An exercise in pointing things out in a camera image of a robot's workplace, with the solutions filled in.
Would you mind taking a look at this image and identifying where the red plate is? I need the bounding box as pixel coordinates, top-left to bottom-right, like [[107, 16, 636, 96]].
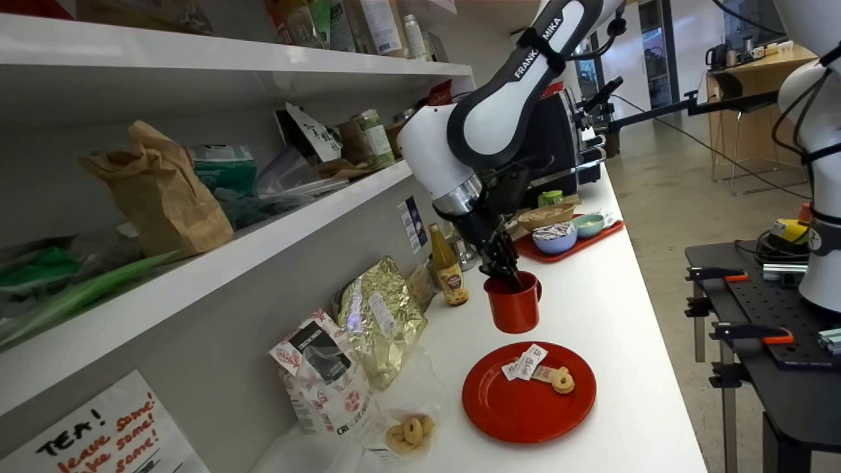
[[460, 339, 599, 445]]

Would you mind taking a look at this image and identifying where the gold foil bag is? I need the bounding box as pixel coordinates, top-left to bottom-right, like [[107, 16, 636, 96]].
[[335, 254, 435, 394]]

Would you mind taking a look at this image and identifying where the ring shaped cookie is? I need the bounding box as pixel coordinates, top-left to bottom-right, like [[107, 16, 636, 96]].
[[532, 361, 578, 397]]

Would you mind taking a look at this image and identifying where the red tray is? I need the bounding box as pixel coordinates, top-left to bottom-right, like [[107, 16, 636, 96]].
[[513, 217, 628, 265]]

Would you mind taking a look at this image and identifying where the teal bowl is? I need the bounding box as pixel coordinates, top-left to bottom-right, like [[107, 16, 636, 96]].
[[571, 209, 611, 240]]

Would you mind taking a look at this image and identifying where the orange handle clamp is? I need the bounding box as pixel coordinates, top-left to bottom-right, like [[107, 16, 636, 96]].
[[684, 265, 755, 289], [707, 321, 799, 348]]

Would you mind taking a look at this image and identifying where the black work table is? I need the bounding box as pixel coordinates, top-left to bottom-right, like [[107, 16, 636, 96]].
[[684, 239, 841, 473]]

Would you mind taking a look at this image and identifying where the yellow bottle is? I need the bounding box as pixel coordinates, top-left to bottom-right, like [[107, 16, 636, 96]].
[[427, 219, 473, 309]]

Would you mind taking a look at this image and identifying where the brown packet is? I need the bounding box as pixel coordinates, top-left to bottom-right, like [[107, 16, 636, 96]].
[[406, 259, 441, 309]]

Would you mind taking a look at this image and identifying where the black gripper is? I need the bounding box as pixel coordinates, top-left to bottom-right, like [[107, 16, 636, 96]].
[[452, 197, 528, 292]]

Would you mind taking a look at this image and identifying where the white wall shelf board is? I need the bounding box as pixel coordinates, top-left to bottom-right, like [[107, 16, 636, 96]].
[[0, 11, 475, 100], [0, 118, 424, 415]]

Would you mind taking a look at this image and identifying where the handwritten paper sign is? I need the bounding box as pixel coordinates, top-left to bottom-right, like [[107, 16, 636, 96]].
[[0, 371, 211, 473]]

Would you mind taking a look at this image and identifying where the wrapped cookie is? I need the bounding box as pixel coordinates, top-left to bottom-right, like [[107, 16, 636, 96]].
[[385, 410, 438, 460]]

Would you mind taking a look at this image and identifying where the white labelled container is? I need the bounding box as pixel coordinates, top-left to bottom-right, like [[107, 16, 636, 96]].
[[356, 0, 407, 58]]

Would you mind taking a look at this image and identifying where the green package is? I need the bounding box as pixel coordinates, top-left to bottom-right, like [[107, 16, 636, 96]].
[[0, 234, 181, 353]]

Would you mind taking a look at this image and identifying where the yellow tool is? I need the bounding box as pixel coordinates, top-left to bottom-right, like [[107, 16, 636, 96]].
[[772, 214, 816, 250]]

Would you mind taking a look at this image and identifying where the wooden desk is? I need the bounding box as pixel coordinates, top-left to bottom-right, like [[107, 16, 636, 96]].
[[703, 42, 821, 184]]

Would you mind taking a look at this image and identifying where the brown paper bag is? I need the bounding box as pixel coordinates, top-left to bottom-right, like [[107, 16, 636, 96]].
[[81, 118, 236, 256]]

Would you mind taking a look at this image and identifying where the clear plastic wrap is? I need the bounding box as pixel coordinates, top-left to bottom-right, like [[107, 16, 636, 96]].
[[252, 143, 356, 214]]

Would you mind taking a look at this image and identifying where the green label jar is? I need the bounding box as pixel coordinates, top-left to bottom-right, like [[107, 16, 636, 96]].
[[335, 108, 396, 173]]

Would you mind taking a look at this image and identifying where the white bottle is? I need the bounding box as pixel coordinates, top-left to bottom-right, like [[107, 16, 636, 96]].
[[399, 11, 435, 59]]

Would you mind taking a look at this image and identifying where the clear plastic bag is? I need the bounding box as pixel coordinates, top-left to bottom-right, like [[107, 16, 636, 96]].
[[251, 426, 377, 473]]

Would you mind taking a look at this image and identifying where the teal bag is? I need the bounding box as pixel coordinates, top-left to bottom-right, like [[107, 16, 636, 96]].
[[188, 142, 264, 223]]

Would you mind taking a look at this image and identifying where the red box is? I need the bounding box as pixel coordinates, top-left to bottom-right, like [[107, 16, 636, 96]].
[[427, 75, 460, 109]]

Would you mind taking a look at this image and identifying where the white red patterned bag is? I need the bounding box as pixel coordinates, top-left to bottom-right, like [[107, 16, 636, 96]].
[[268, 306, 382, 438]]

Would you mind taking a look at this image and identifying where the wicker basket with sachets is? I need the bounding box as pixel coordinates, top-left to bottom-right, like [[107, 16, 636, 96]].
[[516, 202, 582, 234]]

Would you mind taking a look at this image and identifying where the red cup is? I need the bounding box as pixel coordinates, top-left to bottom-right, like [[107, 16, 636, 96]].
[[482, 267, 545, 339]]

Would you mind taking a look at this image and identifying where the white sachet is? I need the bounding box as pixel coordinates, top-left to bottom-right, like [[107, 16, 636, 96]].
[[500, 340, 553, 382]]

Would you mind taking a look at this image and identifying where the black coffee machine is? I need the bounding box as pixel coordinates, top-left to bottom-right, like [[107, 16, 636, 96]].
[[524, 83, 611, 209]]

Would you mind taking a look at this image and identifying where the blue white bowl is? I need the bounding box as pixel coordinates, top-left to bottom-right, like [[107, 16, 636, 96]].
[[528, 217, 582, 256]]

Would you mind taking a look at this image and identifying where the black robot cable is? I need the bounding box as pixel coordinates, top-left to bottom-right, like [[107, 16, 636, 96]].
[[759, 59, 833, 164]]

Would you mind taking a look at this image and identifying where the white black packet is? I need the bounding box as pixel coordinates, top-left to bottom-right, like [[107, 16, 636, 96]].
[[274, 100, 344, 164]]

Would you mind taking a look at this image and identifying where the black mounting pole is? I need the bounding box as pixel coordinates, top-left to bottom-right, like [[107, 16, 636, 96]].
[[575, 75, 783, 131]]

